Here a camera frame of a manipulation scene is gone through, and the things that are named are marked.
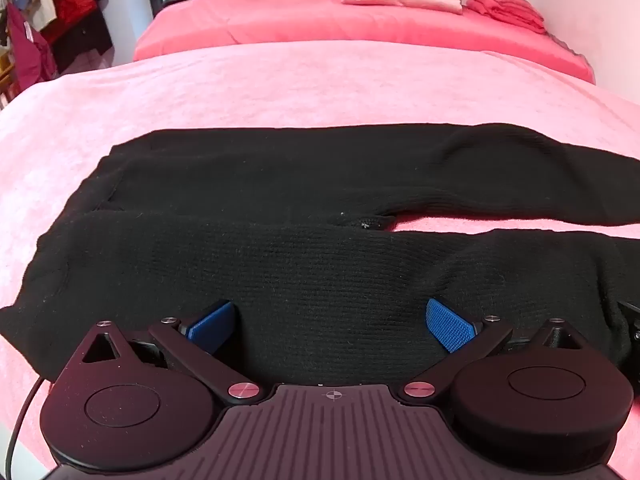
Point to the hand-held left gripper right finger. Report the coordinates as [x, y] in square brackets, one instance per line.
[450, 324]

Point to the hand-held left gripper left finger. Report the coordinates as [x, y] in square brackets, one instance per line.
[214, 327]

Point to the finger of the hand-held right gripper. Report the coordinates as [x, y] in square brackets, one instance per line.
[631, 330]

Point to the black knit pants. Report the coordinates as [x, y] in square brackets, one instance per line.
[300, 270]

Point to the bed with coral pink sheet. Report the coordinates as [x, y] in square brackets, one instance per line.
[300, 25]

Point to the folded red blanket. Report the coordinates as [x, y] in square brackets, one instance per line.
[507, 10]

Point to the orange wooden rack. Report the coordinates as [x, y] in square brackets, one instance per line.
[7, 77]

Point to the magenta garment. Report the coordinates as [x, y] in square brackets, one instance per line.
[30, 52]

